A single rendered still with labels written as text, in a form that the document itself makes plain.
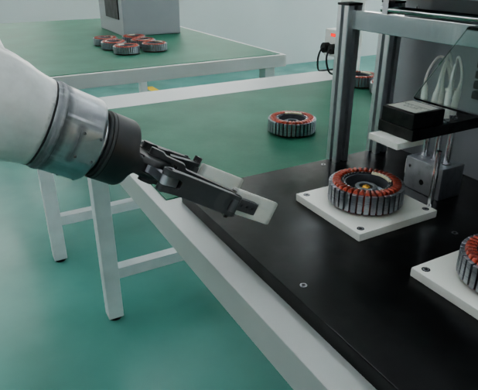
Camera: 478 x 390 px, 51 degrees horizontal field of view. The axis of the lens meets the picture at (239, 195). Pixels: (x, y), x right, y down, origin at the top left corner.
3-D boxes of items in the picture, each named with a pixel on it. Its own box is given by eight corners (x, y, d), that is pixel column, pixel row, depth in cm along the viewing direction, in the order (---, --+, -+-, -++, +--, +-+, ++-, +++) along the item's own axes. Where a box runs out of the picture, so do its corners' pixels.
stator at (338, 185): (360, 224, 71) (363, 200, 69) (312, 195, 80) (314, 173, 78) (418, 207, 76) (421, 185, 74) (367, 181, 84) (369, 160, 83)
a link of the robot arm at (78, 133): (29, 179, 47) (89, 196, 51) (67, 89, 46) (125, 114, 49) (16, 149, 54) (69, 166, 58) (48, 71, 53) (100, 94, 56)
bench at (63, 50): (48, 270, 201) (11, 80, 169) (-2, 138, 347) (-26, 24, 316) (280, 210, 249) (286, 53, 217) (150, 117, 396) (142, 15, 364)
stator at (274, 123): (313, 140, 114) (315, 124, 112) (264, 137, 116) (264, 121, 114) (316, 125, 124) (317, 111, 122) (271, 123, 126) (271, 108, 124)
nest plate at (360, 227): (358, 241, 69) (360, 234, 68) (295, 200, 81) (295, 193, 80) (436, 217, 75) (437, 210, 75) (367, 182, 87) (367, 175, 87)
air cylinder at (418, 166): (437, 201, 80) (442, 169, 78) (402, 184, 86) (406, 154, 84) (459, 195, 83) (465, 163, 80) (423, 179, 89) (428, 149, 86)
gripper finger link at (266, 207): (233, 186, 59) (236, 188, 59) (275, 201, 64) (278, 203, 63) (221, 208, 60) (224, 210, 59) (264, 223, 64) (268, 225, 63)
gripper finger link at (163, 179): (138, 147, 56) (134, 154, 51) (182, 167, 57) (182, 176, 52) (130, 166, 56) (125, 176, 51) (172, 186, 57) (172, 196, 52)
